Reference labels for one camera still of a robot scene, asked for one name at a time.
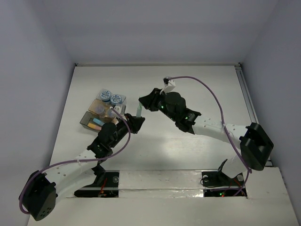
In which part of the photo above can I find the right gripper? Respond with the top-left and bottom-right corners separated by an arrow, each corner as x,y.
139,88 -> 177,122

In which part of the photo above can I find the blue marker pen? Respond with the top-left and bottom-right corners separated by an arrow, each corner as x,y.
93,118 -> 105,127

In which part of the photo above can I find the purple clip jar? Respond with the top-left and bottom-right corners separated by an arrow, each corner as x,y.
94,105 -> 105,117

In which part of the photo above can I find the blue splash label jar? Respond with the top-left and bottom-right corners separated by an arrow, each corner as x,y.
97,89 -> 112,102

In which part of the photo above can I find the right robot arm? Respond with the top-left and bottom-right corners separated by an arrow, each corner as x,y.
139,88 -> 274,185

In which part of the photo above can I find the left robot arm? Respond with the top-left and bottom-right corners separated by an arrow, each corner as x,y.
18,113 -> 145,221

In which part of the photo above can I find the grey plastic bin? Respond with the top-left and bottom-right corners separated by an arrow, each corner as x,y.
79,111 -> 112,132

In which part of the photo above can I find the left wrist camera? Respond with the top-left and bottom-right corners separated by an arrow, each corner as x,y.
110,104 -> 126,118

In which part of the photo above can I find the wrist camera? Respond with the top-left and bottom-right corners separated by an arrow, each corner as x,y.
160,77 -> 176,94
110,104 -> 126,118

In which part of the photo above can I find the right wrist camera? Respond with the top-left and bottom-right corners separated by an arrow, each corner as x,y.
160,77 -> 176,94

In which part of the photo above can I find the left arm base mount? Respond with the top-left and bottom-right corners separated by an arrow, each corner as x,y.
74,171 -> 119,198

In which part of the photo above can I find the aluminium side rail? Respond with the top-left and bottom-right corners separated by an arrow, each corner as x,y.
235,65 -> 274,171

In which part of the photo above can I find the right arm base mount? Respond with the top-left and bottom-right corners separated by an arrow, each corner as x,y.
200,158 -> 247,197

